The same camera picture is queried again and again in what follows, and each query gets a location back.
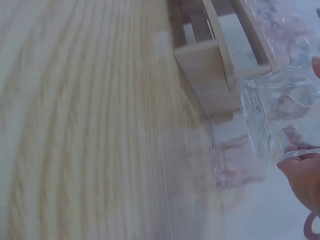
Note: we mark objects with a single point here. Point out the person's right thumb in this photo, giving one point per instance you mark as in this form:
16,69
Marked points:
317,67

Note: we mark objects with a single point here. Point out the light wooden rack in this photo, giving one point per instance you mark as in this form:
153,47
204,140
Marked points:
205,72

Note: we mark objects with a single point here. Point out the person's right hand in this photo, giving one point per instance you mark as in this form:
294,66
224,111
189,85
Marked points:
303,175

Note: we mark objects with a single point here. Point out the person's right fingers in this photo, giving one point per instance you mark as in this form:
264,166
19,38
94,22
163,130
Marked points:
293,137

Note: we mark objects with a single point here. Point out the clear plastic bag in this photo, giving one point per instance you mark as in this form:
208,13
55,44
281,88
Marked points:
265,105

